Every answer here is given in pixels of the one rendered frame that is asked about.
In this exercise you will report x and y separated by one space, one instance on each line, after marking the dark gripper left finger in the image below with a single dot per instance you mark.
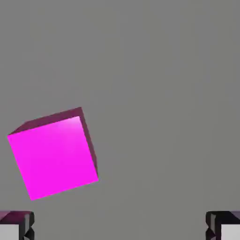
16 219

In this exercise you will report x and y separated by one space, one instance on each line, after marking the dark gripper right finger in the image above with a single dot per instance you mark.
223 218

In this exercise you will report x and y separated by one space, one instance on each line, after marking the small magenta cube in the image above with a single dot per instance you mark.
53 159

